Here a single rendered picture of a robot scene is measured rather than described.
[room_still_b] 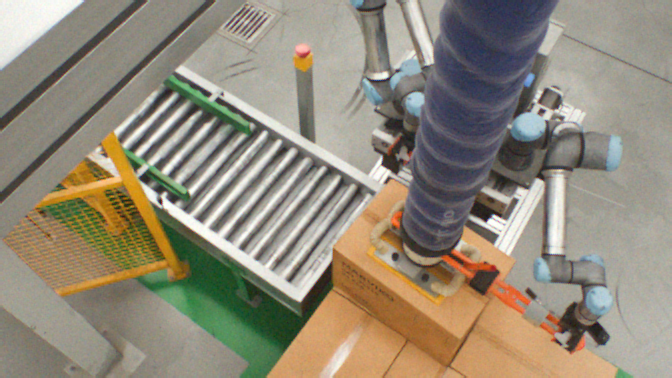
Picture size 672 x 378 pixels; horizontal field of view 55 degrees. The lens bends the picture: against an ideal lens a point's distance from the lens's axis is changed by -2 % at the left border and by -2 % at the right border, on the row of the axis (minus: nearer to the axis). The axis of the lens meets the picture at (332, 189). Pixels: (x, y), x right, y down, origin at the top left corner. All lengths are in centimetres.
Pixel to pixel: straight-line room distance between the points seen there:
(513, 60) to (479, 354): 170
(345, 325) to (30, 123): 256
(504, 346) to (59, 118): 267
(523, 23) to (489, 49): 10
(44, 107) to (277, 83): 386
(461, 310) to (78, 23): 225
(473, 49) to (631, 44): 346
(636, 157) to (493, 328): 174
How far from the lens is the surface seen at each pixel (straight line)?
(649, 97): 460
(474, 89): 152
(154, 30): 42
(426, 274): 251
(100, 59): 40
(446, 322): 250
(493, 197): 270
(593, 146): 221
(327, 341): 286
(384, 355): 285
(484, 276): 243
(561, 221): 216
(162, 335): 355
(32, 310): 270
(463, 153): 175
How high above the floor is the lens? 329
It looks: 61 degrees down
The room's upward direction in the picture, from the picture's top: straight up
